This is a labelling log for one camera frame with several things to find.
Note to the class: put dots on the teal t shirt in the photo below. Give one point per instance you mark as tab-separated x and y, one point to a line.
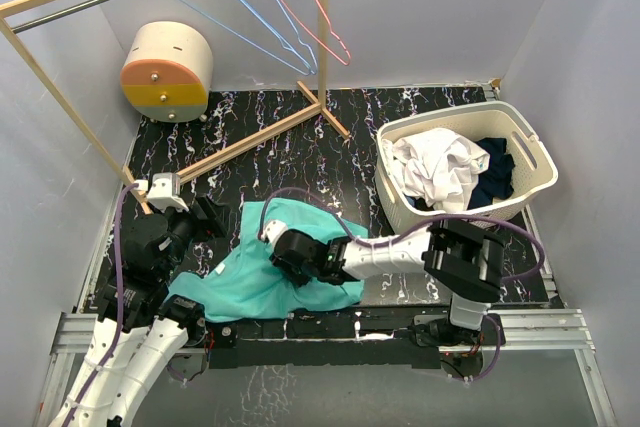
246	285

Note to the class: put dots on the navy blue garment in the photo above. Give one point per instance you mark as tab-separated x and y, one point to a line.
496	182

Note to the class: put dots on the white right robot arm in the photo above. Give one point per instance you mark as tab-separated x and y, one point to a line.
465	258

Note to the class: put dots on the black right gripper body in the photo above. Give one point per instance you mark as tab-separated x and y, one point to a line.
299	274

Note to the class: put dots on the white t shirt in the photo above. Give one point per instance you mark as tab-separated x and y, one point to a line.
438	166

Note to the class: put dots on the blue hanger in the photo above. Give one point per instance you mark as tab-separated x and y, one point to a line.
281	40
224	10

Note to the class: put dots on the aluminium base frame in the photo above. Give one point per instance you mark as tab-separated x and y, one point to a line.
360	336

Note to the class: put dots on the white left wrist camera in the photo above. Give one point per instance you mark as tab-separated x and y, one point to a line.
162	192

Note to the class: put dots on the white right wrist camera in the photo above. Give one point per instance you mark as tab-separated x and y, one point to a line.
272	231

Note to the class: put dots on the cream round drawer cabinet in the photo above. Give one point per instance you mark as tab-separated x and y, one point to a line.
168	72

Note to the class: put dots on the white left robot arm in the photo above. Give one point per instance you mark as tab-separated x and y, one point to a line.
140	325

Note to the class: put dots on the cream plastic laundry basket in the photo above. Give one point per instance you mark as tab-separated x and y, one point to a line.
534	169

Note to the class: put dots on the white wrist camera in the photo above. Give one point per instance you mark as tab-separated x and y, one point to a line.
162	192
272	231

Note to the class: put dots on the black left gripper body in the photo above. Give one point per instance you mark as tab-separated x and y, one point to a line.
206	226

